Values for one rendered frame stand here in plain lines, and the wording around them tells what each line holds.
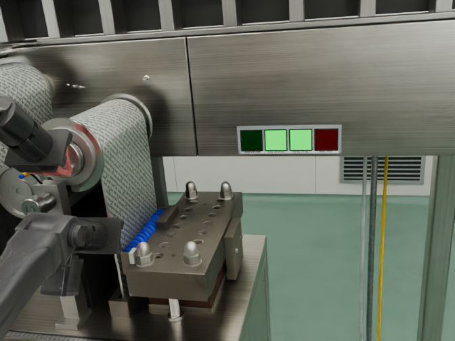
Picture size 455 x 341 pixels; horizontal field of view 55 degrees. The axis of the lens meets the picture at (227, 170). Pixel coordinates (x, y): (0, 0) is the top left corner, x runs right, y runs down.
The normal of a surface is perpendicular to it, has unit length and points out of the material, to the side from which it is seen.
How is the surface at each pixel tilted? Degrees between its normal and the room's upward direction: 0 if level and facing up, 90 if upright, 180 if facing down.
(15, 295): 94
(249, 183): 90
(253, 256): 0
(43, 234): 10
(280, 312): 0
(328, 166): 90
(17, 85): 63
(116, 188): 90
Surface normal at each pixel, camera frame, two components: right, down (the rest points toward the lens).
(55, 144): -0.17, -0.44
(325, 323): -0.07, -0.94
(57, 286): -0.04, -0.08
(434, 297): -0.21, 0.34
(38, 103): 0.98, 0.04
